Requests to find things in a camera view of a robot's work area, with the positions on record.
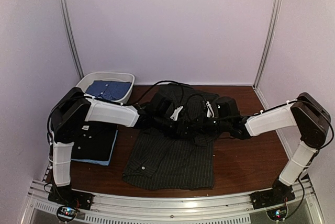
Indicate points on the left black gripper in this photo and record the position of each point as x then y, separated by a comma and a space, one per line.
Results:
179, 133

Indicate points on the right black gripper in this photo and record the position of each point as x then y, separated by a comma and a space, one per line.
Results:
201, 129

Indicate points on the dark pinstriped long sleeve shirt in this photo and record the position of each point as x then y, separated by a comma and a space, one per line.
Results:
160, 162

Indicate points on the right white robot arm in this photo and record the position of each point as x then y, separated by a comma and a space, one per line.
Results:
304, 112

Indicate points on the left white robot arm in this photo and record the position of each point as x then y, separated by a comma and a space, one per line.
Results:
76, 110

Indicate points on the blue patterned shirt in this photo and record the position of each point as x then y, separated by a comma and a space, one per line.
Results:
109, 90

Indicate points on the folded black shirt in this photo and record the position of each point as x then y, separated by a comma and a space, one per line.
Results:
92, 127

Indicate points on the white plastic basin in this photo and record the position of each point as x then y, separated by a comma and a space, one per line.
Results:
87, 80

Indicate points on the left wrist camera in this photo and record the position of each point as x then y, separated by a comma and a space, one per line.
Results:
176, 113

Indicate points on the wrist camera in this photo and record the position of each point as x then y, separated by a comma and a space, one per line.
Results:
176, 113
209, 109

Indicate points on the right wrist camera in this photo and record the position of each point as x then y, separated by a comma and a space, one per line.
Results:
209, 109

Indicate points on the aluminium front rail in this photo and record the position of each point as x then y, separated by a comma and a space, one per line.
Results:
231, 208

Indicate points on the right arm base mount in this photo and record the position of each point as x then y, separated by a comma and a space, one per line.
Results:
274, 200

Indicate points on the right aluminium frame post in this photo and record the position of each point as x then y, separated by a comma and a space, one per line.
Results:
276, 8

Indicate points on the aluminium frame post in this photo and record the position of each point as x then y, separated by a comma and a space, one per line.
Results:
70, 38
276, 8

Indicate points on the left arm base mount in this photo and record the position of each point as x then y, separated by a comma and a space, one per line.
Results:
71, 202

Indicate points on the left aluminium frame post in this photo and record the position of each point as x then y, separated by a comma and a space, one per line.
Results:
70, 38

